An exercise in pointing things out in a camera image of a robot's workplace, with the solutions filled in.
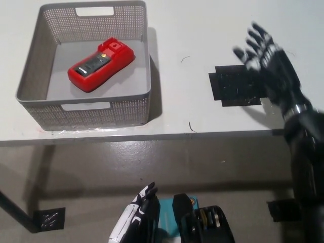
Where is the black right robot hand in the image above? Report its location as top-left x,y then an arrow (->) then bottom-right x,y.
232,21 -> 313,119

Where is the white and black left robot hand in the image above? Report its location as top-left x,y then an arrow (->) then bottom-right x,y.
108,181 -> 159,243

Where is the red digital multimeter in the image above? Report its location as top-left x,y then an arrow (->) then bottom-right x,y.
67,37 -> 136,93

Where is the black tape patch on table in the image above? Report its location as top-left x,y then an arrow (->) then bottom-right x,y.
208,65 -> 263,107

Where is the black and teal robot torso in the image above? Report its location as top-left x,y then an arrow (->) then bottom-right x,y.
121,193 -> 235,243

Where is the black floor tape square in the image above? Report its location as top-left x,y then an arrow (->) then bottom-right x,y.
33,207 -> 66,233
267,198 -> 303,223

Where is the grey perforated plastic basket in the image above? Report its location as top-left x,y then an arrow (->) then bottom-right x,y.
15,0 -> 153,132

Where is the black metal table leg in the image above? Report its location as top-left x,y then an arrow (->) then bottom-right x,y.
0,189 -> 37,233

